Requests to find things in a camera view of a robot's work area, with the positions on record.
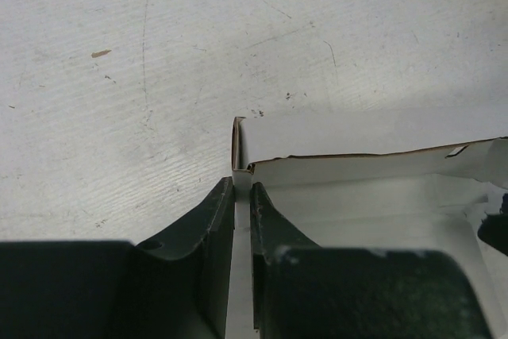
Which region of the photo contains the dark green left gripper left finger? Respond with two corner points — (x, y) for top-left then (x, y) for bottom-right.
(1, 177), (235, 338)

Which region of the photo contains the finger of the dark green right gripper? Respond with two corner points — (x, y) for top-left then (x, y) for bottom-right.
(477, 193), (508, 256)

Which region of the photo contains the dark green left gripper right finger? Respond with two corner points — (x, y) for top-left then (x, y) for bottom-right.
(249, 183), (491, 338)

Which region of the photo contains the white paper box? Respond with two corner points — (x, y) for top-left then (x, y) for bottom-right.
(226, 104), (507, 338)

